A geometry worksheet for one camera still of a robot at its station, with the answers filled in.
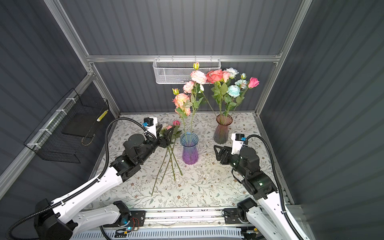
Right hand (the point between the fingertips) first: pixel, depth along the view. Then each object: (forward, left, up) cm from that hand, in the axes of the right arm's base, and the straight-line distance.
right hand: (220, 148), depth 70 cm
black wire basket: (+6, +75, +5) cm, 75 cm away
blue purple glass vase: (+10, +16, -9) cm, 21 cm away
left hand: (+8, +25, +7) cm, 27 cm away
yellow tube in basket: (+20, +64, +3) cm, 67 cm away
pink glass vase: (+22, -5, -19) cm, 30 cm away
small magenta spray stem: (+2, +34, -25) cm, 42 cm away
